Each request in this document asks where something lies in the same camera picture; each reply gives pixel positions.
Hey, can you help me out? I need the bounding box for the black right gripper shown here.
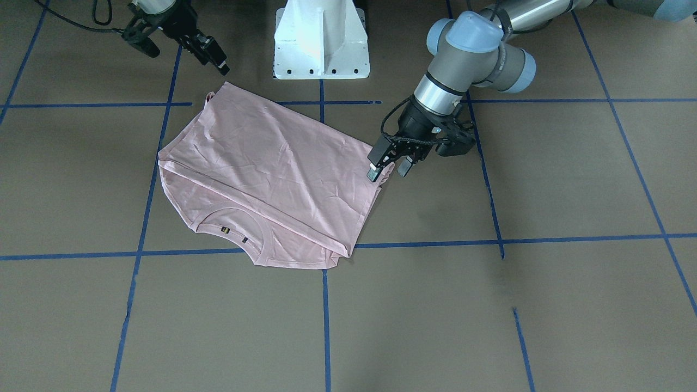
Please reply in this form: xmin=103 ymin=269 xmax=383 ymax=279
xmin=129 ymin=1 xmax=230 ymax=75

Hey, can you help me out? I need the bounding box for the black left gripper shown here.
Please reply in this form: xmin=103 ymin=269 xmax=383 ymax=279
xmin=368 ymin=97 xmax=453 ymax=182

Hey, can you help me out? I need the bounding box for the pink Snoopy t-shirt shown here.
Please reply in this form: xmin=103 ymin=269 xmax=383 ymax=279
xmin=158 ymin=83 xmax=394 ymax=270

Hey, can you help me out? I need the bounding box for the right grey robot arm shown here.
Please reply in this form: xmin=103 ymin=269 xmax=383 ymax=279
xmin=121 ymin=1 xmax=230 ymax=75

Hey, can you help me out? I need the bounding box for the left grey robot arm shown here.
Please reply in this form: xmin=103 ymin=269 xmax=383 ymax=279
xmin=368 ymin=1 xmax=592 ymax=182

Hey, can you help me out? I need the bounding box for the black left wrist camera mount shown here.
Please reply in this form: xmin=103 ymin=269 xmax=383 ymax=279
xmin=436 ymin=118 xmax=477 ymax=157

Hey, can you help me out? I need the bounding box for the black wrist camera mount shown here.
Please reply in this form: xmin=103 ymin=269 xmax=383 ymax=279
xmin=436 ymin=118 xmax=477 ymax=157
xmin=120 ymin=17 xmax=160 ymax=59

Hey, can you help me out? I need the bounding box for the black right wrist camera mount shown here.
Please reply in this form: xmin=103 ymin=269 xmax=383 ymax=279
xmin=120 ymin=17 xmax=160 ymax=59

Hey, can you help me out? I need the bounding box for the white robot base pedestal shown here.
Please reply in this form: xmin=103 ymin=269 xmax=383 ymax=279
xmin=272 ymin=1 xmax=371 ymax=80

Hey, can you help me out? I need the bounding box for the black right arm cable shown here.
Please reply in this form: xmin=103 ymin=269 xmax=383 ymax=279
xmin=35 ymin=0 xmax=131 ymax=34

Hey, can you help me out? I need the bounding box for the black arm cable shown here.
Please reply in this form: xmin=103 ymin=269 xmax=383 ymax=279
xmin=35 ymin=0 xmax=131 ymax=34
xmin=380 ymin=0 xmax=512 ymax=148

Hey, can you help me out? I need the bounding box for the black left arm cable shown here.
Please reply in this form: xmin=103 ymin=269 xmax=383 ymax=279
xmin=380 ymin=0 xmax=512 ymax=148

